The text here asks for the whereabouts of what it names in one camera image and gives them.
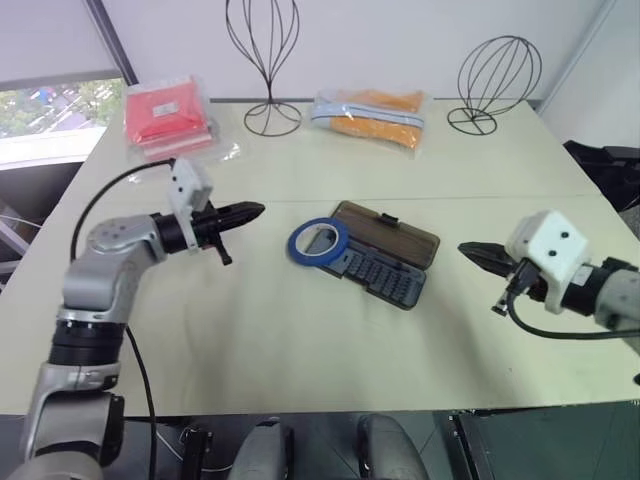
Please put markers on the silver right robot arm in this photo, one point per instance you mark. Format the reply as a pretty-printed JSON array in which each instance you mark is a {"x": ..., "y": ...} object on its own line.
[{"x": 617, "y": 295}]

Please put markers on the blue tape roll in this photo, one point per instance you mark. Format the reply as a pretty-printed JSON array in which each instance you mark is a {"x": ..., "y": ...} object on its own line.
[{"x": 295, "y": 245}]

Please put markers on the red cloth in plastic bag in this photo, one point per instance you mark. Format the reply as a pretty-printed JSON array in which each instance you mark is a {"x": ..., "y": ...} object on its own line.
[{"x": 165, "y": 115}]

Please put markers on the white roller blind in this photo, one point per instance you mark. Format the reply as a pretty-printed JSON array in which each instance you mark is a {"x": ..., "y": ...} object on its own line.
[{"x": 50, "y": 35}]

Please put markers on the drill bit case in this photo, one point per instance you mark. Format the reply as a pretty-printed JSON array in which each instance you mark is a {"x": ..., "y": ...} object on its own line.
[{"x": 385, "y": 260}]

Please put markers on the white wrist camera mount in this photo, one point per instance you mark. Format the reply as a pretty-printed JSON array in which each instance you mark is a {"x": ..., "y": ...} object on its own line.
[
  {"x": 555, "y": 245},
  {"x": 189, "y": 186}
]

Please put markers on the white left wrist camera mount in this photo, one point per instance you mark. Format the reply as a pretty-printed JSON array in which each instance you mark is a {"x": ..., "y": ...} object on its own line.
[{"x": 189, "y": 186}]

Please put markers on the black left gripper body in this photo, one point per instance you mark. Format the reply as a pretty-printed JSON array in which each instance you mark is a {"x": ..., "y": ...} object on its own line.
[{"x": 209, "y": 225}]

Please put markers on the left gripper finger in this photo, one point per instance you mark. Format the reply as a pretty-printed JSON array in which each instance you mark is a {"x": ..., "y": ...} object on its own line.
[
  {"x": 240, "y": 221},
  {"x": 245, "y": 208}
]

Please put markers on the black chair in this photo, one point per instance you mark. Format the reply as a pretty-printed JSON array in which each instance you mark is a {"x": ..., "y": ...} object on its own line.
[{"x": 610, "y": 170}]

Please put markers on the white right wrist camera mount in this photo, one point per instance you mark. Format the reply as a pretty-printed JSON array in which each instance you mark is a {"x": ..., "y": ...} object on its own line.
[{"x": 555, "y": 245}]

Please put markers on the dark rounded grey shape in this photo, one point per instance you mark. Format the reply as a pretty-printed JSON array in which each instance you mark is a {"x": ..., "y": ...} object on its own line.
[
  {"x": 390, "y": 447},
  {"x": 265, "y": 450}
]

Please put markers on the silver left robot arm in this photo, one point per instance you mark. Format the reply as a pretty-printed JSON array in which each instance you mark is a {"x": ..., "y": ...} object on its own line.
[{"x": 95, "y": 280}]

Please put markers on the black block under table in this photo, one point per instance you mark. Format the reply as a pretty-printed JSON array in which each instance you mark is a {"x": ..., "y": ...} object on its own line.
[{"x": 196, "y": 452}]

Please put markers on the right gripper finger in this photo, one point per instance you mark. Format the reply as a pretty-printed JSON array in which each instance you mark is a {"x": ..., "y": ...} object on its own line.
[
  {"x": 482, "y": 248},
  {"x": 492, "y": 265}
]

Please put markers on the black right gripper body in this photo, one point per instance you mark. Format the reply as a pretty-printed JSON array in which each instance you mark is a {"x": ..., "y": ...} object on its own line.
[{"x": 527, "y": 282}]

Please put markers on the orange cloth in plastic bag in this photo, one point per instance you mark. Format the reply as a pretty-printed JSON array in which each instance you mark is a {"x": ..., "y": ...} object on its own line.
[{"x": 370, "y": 122}]

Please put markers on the glass window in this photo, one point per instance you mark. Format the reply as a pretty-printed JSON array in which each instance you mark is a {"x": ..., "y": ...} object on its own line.
[{"x": 45, "y": 115}]

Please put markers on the black frame under table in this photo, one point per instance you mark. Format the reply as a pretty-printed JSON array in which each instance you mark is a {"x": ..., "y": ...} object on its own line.
[{"x": 525, "y": 445}]

